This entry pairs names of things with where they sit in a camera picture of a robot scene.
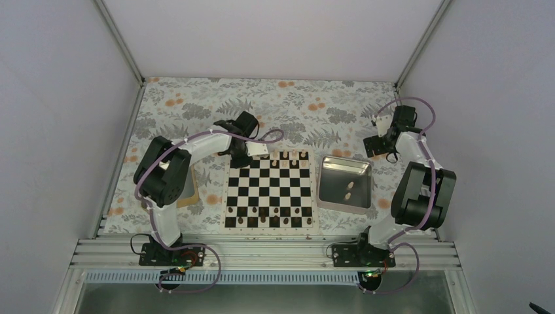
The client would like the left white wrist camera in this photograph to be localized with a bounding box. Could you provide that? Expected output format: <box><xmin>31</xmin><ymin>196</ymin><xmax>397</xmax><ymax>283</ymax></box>
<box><xmin>245</xmin><ymin>141</ymin><xmax>269</xmax><ymax>157</ymax></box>

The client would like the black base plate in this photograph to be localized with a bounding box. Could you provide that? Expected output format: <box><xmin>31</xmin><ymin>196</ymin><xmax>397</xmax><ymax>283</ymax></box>
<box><xmin>138</xmin><ymin>242</ymin><xmax>206</xmax><ymax>268</ymax></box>
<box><xmin>326</xmin><ymin>243</ymin><xmax>396</xmax><ymax>268</ymax></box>

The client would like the black white chessboard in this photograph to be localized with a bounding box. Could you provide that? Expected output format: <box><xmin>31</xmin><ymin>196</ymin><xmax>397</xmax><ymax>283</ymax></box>
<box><xmin>220</xmin><ymin>148</ymin><xmax>320</xmax><ymax>236</ymax></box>

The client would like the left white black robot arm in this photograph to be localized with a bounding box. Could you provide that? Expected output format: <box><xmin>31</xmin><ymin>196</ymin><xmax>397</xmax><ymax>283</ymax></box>
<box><xmin>134</xmin><ymin>111</ymin><xmax>259</xmax><ymax>265</ymax></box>

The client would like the empty metal tray wooden rim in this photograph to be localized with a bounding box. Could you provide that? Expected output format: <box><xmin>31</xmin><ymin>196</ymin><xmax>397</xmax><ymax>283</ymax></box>
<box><xmin>176</xmin><ymin>166</ymin><xmax>200</xmax><ymax>209</ymax></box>

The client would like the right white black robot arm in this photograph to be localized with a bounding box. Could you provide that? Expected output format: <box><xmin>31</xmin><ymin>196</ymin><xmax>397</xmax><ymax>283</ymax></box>
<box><xmin>354</xmin><ymin>105</ymin><xmax>457</xmax><ymax>266</ymax></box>

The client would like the aluminium rail frame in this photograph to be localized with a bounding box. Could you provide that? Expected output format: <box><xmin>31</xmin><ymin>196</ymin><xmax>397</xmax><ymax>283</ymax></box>
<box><xmin>70</xmin><ymin>240</ymin><xmax>461</xmax><ymax>271</ymax></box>

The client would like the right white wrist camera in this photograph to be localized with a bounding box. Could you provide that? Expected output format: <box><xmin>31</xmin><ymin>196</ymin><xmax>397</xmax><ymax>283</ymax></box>
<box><xmin>374</xmin><ymin>115</ymin><xmax>392</xmax><ymax>137</ymax></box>

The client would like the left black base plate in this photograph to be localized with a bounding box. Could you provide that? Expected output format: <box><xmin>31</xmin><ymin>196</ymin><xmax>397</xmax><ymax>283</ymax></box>
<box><xmin>138</xmin><ymin>242</ymin><xmax>206</xmax><ymax>268</ymax></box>

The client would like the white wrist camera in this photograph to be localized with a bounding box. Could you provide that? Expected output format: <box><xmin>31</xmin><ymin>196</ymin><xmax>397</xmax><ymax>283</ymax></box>
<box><xmin>374</xmin><ymin>115</ymin><xmax>392</xmax><ymax>137</ymax></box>
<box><xmin>245</xmin><ymin>141</ymin><xmax>269</xmax><ymax>157</ymax></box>

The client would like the metal tray with light pieces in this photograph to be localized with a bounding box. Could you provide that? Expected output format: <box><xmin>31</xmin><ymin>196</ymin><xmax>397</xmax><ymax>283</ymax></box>
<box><xmin>316</xmin><ymin>156</ymin><xmax>373</xmax><ymax>215</ymax></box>

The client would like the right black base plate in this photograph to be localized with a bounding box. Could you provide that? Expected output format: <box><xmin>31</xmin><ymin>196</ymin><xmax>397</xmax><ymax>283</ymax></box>
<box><xmin>326</xmin><ymin>243</ymin><xmax>396</xmax><ymax>268</ymax></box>

